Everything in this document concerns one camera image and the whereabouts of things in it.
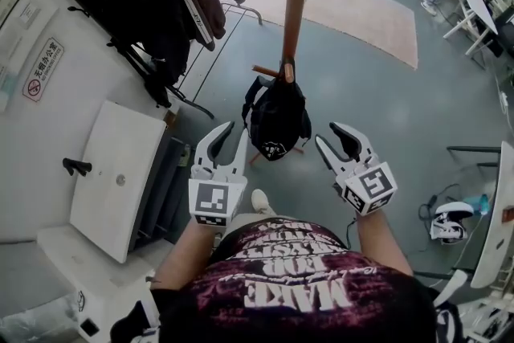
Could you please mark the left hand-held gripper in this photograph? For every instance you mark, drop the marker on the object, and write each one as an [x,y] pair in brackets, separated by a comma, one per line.
[217,198]

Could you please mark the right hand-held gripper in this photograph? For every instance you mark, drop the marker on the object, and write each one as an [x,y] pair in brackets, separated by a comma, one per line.
[371,186]

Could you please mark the black backpack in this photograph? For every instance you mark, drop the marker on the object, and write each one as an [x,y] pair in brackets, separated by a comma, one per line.
[277,116]

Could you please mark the person's left forearm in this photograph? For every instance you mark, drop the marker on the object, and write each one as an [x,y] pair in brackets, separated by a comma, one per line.
[188,253]

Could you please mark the person's right forearm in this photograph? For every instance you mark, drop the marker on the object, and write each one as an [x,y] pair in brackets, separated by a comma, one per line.
[381,241]

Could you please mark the white shoe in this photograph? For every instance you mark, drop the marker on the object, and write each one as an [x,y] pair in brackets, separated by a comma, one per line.
[262,201]

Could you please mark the dark sink cabinet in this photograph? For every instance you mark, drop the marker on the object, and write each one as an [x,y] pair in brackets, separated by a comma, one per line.
[164,180]

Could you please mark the beige trousers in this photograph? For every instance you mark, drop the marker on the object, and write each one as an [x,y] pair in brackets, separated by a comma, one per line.
[253,217]

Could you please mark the small black bag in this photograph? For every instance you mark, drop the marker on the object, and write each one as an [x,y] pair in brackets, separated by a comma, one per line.
[158,86]

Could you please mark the white sink basin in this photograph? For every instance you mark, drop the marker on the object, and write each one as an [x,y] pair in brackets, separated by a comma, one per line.
[116,180]

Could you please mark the white headset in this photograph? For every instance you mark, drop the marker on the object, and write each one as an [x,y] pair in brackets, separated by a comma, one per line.
[449,221]

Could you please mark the beige rug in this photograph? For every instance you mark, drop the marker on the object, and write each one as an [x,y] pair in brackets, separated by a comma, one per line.
[361,20]

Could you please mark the teal water bottle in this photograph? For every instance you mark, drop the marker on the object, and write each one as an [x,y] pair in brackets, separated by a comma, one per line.
[480,202]

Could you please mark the black faucet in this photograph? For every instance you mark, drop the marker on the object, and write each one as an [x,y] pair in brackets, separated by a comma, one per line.
[76,166]

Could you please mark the black printed t-shirt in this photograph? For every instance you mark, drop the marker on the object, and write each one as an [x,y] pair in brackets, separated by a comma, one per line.
[297,293]

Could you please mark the black jacket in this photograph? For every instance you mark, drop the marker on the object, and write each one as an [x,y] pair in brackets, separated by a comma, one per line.
[128,20]

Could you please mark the white power strip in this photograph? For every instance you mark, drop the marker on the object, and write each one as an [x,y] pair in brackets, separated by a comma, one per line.
[504,102]

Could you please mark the white office chair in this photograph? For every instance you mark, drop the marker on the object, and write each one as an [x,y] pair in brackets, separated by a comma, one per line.
[451,287]

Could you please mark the white toilet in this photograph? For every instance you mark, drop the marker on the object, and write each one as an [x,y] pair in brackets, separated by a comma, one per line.
[100,277]

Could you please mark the white trestle table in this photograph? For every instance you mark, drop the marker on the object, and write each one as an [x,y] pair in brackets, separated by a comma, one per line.
[478,6]

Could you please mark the black office chair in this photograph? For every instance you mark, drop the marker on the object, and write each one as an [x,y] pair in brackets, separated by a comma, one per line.
[506,32]

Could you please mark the clear plastic bag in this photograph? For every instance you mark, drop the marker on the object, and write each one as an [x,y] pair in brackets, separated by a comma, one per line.
[36,323]

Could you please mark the black metal garment rail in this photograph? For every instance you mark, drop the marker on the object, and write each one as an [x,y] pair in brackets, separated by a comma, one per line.
[201,108]

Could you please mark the white desk with black frame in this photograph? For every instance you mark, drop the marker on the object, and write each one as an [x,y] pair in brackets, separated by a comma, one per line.
[498,213]

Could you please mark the red and white wall sign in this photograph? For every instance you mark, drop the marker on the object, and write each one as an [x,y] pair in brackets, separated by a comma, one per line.
[43,70]

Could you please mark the white wall notice panel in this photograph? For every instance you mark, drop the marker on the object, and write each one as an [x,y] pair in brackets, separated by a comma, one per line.
[24,32]

